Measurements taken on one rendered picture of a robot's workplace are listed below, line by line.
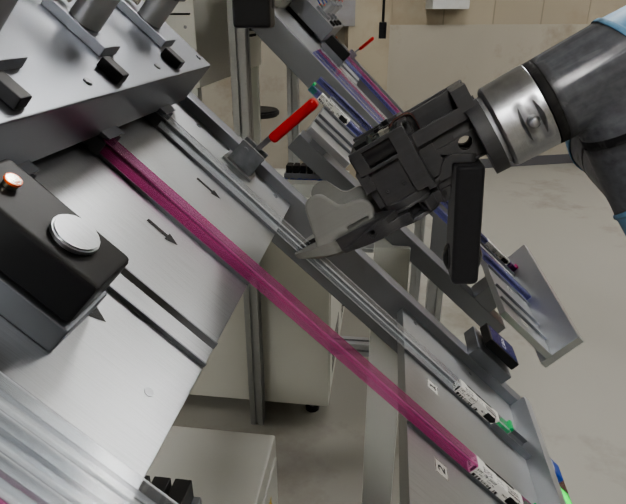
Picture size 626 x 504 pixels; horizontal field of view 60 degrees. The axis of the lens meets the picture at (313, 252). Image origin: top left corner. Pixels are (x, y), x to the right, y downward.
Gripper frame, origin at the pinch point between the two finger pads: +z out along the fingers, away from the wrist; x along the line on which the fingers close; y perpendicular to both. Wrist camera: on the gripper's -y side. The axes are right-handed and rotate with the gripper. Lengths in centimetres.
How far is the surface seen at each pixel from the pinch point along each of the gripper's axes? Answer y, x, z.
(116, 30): 25.4, 5.7, 1.5
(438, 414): -17.9, 7.1, -4.0
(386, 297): -11.6, -7.9, -1.8
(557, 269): -131, -211, -30
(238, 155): 11.6, -5.0, 2.7
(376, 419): -46, -34, 20
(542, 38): -62, -421, -106
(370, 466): -55, -34, 26
